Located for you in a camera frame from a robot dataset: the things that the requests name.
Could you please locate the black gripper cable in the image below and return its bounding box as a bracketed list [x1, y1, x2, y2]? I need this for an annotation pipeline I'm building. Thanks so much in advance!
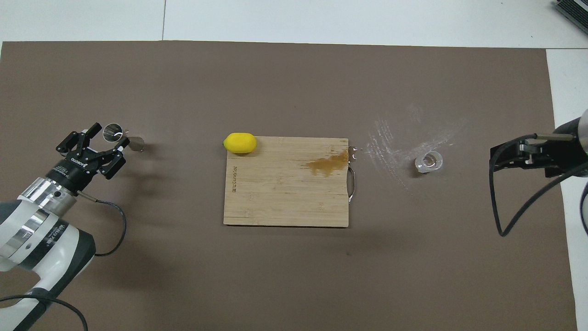
[0, 191, 127, 331]
[488, 132, 588, 237]

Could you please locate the steel double jigger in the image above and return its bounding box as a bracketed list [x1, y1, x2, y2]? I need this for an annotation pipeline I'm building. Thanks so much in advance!
[102, 122, 147, 153]

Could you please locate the small clear glass cup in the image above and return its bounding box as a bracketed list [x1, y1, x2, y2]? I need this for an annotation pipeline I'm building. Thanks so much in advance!
[414, 150, 444, 175]

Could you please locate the bamboo cutting board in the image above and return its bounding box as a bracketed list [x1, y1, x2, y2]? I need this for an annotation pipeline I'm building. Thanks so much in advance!
[223, 136, 350, 228]

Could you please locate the grey ribbed device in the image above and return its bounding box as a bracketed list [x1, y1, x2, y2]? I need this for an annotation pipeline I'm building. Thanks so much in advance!
[554, 0, 588, 23]

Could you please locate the metal cutting board handle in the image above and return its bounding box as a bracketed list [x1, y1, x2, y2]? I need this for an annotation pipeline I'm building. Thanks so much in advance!
[348, 146, 359, 203]

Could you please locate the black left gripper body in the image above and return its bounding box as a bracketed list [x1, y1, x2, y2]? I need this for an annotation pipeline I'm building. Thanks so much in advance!
[46, 146, 112, 192]

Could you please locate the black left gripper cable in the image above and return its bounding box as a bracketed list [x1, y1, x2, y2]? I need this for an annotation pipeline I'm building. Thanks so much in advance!
[0, 191, 127, 331]

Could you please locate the yellow lemon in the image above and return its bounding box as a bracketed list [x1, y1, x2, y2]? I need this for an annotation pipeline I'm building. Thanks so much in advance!
[223, 132, 257, 154]

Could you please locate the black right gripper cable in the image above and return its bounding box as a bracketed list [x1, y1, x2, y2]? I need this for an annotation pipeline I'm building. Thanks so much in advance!
[488, 132, 588, 237]

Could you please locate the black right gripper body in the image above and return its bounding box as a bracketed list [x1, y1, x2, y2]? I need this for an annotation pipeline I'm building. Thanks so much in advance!
[545, 137, 582, 179]

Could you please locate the brown table mat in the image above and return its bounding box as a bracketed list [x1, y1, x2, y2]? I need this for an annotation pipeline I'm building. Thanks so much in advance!
[0, 40, 578, 331]

